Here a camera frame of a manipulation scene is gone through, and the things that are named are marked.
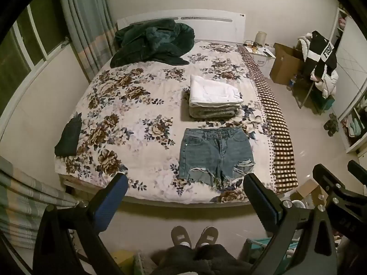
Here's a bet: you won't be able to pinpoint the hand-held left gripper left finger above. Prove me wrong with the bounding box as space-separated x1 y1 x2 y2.
33 173 129 275

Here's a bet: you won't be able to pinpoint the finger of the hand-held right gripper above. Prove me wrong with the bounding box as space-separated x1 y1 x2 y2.
347 160 367 179
312 163 342 204

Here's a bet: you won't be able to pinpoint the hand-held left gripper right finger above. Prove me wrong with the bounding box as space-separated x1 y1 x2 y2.
243 173 338 275

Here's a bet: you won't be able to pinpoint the blue denim shorts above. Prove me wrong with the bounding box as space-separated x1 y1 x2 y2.
178 126 256 191

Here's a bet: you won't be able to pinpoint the dark folded pants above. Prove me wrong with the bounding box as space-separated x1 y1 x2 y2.
54 114 83 157

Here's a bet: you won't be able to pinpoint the grey folded pants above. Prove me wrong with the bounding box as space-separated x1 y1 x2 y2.
189 103 243 120

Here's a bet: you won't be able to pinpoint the white folded pants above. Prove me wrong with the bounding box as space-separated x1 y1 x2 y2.
189 74 244 107

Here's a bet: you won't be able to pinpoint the small cardboard box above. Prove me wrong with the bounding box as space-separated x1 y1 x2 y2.
289 179 329 207

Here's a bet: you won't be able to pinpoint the teal rack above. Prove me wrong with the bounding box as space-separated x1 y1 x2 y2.
243 236 299 264

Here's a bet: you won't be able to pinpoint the pair of dark slippers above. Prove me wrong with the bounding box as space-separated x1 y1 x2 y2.
323 113 340 138

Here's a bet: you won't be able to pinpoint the yellow box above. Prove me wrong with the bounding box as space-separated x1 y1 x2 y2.
110 250 136 275

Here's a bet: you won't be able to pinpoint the person's right shoe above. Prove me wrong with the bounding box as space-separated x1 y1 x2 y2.
195 225 219 248

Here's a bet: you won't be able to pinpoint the person's shoe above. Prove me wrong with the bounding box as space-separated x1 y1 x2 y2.
195 225 219 248
171 225 191 247

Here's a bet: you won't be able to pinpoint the brown checked blanket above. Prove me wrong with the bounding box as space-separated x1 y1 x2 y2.
237 44 296 194

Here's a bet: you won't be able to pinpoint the white wardrobe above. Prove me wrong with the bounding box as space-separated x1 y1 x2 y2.
330 3 367 154

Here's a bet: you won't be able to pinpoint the person's left shoe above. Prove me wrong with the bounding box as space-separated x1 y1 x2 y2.
171 225 191 247

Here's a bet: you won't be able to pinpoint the chair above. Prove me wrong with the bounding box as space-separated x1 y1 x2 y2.
295 71 336 116

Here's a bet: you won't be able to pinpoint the striped curtain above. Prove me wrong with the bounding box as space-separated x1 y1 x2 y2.
0 155 84 250

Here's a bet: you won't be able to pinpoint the person's legs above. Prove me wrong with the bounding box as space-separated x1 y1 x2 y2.
150 243 253 275

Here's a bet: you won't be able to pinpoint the white puffy jacket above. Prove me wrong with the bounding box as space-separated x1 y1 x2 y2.
297 33 339 99

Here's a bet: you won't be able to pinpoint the bed with floral sheet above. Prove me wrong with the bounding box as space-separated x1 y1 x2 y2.
54 40 296 206

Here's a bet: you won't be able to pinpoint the black and white jacket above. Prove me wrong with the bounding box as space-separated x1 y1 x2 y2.
304 30 338 78

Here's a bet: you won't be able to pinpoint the large cardboard box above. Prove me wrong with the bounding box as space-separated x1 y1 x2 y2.
269 43 305 85

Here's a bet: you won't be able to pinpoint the white nightstand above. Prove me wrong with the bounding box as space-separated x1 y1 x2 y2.
243 44 277 78

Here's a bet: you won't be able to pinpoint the dark green fleece blanket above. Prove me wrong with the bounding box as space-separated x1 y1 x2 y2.
110 19 196 69

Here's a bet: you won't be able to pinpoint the window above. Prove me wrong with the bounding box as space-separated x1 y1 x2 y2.
0 0 71 116

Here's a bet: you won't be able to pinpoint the grey-green curtain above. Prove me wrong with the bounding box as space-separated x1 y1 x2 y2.
56 0 119 82

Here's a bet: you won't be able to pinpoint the white headboard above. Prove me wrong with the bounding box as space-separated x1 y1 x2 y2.
116 8 247 45

